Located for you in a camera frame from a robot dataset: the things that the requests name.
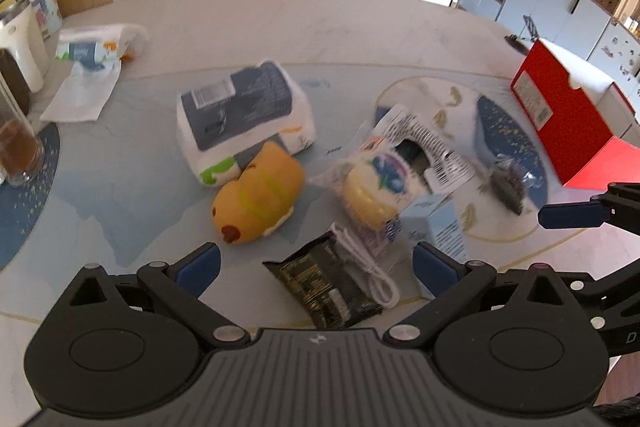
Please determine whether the floral tissue box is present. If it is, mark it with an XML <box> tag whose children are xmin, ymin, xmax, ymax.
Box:
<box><xmin>24</xmin><ymin>0</ymin><xmax>64</xmax><ymax>38</ymax></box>

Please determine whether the white cable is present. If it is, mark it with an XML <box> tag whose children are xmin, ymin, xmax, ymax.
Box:
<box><xmin>330</xmin><ymin>222</ymin><xmax>401</xmax><ymax>309</ymax></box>

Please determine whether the clear cake snack packet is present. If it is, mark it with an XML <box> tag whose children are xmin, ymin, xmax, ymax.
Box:
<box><xmin>309</xmin><ymin>146</ymin><xmax>427</xmax><ymax>253</ymax></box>

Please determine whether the yellow duck plush toy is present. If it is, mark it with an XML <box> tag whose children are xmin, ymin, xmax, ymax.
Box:
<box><xmin>211</xmin><ymin>141</ymin><xmax>306</xmax><ymax>245</ymax></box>

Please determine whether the clear bag of black screws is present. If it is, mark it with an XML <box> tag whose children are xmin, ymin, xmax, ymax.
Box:
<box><xmin>479</xmin><ymin>156</ymin><xmax>540</xmax><ymax>216</ymax></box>

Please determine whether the white foil packet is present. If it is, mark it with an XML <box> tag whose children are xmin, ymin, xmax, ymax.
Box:
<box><xmin>374</xmin><ymin>104</ymin><xmax>477</xmax><ymax>196</ymax></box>

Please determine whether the white marble desktop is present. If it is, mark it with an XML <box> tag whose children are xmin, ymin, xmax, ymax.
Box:
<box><xmin>0</xmin><ymin>0</ymin><xmax>640</xmax><ymax>360</ymax></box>

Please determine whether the red cardboard box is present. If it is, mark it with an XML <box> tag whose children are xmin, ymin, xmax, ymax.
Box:
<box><xmin>510</xmin><ymin>39</ymin><xmax>640</xmax><ymax>188</ymax></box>

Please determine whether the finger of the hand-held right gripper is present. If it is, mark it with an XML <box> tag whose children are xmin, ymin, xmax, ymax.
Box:
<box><xmin>567</xmin><ymin>257</ymin><xmax>640</xmax><ymax>315</ymax></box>
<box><xmin>538</xmin><ymin>182</ymin><xmax>640</xmax><ymax>239</ymax></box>

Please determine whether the printed napkin pack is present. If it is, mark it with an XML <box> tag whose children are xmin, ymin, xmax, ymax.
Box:
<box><xmin>41</xmin><ymin>23</ymin><xmax>149</xmax><ymax>124</ymax></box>

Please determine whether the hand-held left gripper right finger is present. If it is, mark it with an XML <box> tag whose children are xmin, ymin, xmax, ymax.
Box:
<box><xmin>384</xmin><ymin>241</ymin><xmax>576</xmax><ymax>350</ymax></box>

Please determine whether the white kettle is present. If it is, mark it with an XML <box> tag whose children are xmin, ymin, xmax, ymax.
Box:
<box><xmin>0</xmin><ymin>0</ymin><xmax>47</xmax><ymax>94</ymax></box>

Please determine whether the black snack packet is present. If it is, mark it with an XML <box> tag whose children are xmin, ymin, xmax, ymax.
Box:
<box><xmin>262</xmin><ymin>229</ymin><xmax>385</xmax><ymax>329</ymax></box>

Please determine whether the dark blue speckled placemat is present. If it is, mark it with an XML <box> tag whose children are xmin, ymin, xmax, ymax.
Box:
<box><xmin>0</xmin><ymin>121</ymin><xmax>62</xmax><ymax>274</ymax></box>

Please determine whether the blue fish print placemat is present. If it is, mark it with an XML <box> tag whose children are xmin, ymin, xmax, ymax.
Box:
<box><xmin>0</xmin><ymin>59</ymin><xmax>608</xmax><ymax>329</ymax></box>

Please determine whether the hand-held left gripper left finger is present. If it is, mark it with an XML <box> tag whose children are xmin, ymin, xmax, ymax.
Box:
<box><xmin>65</xmin><ymin>242</ymin><xmax>251</xmax><ymax>350</ymax></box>

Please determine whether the glass of brown drink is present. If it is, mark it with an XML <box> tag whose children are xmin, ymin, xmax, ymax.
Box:
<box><xmin>0</xmin><ymin>69</ymin><xmax>46</xmax><ymax>186</ymax></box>

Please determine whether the light blue small box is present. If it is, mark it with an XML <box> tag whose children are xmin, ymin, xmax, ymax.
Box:
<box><xmin>399</xmin><ymin>194</ymin><xmax>472</xmax><ymax>299</ymax></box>

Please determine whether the white and blue tissue pack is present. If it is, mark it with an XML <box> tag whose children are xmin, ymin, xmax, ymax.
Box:
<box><xmin>176</xmin><ymin>60</ymin><xmax>317</xmax><ymax>188</ymax></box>

